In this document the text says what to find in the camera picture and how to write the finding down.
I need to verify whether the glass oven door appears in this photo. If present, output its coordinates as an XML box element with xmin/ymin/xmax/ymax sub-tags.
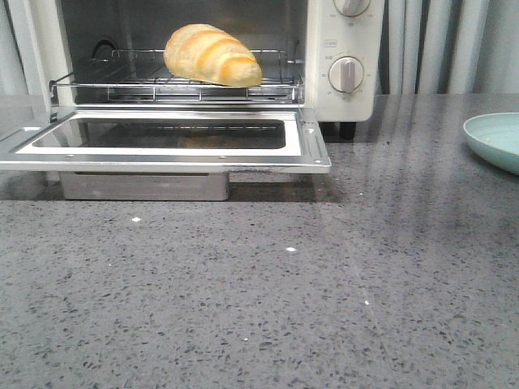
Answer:
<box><xmin>0</xmin><ymin>107</ymin><xmax>332</xmax><ymax>202</ymax></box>

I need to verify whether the golden croissant bread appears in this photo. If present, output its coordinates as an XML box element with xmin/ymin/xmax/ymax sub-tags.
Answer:
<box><xmin>163</xmin><ymin>24</ymin><xmax>263</xmax><ymax>88</ymax></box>

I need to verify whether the lower oven control knob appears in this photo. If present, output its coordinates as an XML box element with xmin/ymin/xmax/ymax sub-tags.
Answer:
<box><xmin>328</xmin><ymin>57</ymin><xmax>364</xmax><ymax>94</ymax></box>

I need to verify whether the oven control knob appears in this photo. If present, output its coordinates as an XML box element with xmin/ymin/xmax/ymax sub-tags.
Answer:
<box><xmin>333</xmin><ymin>0</ymin><xmax>371</xmax><ymax>18</ymax></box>
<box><xmin>328</xmin><ymin>57</ymin><xmax>364</xmax><ymax>94</ymax></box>

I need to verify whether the white Toshiba toaster oven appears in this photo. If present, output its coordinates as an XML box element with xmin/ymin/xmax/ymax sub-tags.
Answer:
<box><xmin>29</xmin><ymin>1</ymin><xmax>384</xmax><ymax>139</ymax></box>

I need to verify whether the upper oven control knob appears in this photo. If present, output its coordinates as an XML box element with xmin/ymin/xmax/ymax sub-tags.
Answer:
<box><xmin>333</xmin><ymin>0</ymin><xmax>371</xmax><ymax>18</ymax></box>

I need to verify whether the grey striped curtain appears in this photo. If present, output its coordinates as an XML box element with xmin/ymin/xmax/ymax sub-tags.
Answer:
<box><xmin>1</xmin><ymin>1</ymin><xmax>518</xmax><ymax>96</ymax></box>

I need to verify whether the light green plate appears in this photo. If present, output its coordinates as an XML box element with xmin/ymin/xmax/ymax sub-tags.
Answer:
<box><xmin>463</xmin><ymin>112</ymin><xmax>518</xmax><ymax>175</ymax></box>

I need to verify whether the metal oven wire rack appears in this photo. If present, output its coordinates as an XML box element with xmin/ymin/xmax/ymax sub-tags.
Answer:
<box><xmin>49</xmin><ymin>49</ymin><xmax>304</xmax><ymax>105</ymax></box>

